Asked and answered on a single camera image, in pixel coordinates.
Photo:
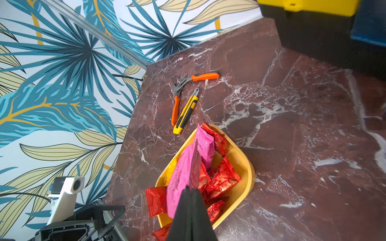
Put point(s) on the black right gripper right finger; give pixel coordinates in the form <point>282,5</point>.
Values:
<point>202,229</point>

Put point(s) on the red tea bag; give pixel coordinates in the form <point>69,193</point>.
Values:
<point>220,142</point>
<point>157,200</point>
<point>215,210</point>
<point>223,178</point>

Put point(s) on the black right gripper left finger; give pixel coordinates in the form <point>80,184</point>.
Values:
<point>181,228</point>

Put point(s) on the crumpled red tea bag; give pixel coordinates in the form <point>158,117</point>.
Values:
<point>215,210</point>

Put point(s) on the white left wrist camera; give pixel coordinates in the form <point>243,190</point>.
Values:
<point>64,191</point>

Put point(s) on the red tea bag in tray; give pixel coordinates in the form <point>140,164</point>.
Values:
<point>220,142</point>

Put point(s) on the yellow black deli toolbox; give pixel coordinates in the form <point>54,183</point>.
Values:
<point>326,37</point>

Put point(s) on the small pink tea bag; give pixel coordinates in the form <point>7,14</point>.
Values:
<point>206,147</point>

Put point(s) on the orange handled pliers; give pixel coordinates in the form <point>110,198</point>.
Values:
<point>177,88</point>

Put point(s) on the long pink tea bag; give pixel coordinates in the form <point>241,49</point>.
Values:
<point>186,173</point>

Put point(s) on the yellow black utility knife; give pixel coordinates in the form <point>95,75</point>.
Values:
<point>187,111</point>

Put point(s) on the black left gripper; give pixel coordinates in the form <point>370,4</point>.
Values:
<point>95,222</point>

